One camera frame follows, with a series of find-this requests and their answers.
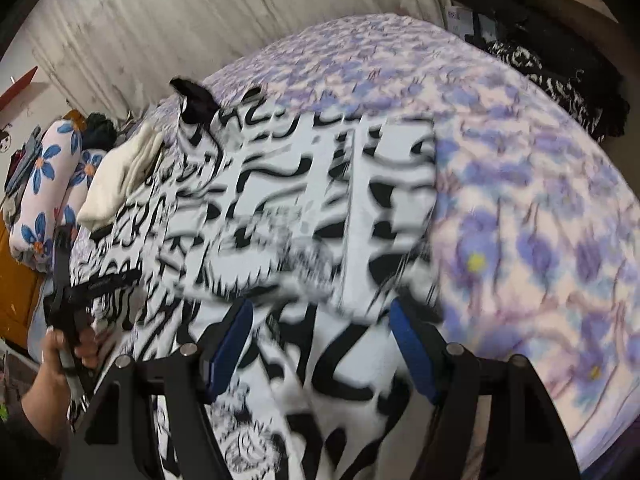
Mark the pink blue flower rolled blanket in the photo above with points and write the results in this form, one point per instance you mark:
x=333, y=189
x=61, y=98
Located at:
x=54, y=193

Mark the person left hand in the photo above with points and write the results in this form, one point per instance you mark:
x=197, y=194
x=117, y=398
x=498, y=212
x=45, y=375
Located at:
x=45, y=404

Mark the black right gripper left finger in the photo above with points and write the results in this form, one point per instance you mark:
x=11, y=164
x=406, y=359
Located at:
x=116, y=438

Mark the white black graffiti print jacket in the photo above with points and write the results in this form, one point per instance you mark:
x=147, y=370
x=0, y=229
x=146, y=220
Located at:
x=321, y=220

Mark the red wall shelf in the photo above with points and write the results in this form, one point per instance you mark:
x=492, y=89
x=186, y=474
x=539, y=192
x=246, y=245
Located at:
x=17, y=87

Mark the beige pleated curtain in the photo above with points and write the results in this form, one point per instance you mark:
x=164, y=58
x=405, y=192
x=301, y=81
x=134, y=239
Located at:
x=117, y=56

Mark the purple floral bed cover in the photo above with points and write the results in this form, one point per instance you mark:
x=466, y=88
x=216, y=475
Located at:
x=535, y=234

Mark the orange wooden bed frame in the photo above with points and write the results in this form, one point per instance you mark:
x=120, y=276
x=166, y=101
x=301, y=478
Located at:
x=19, y=292

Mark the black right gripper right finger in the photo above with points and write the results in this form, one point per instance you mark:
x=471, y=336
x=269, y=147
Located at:
x=525, y=439

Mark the dark clothes pile by blanket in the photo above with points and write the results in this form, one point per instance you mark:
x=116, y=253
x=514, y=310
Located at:
x=21, y=166

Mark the folded cream white garment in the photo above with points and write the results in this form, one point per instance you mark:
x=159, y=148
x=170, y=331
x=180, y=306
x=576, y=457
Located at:
x=121, y=171

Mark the black garment behind blanket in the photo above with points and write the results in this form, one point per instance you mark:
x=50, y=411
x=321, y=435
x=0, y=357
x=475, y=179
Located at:
x=99, y=134

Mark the wooden shelf desk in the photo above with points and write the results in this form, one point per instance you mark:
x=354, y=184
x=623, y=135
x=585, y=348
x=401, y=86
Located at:
x=594, y=21

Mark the black white patterned clothes pile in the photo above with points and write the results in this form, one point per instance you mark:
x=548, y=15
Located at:
x=589, y=98

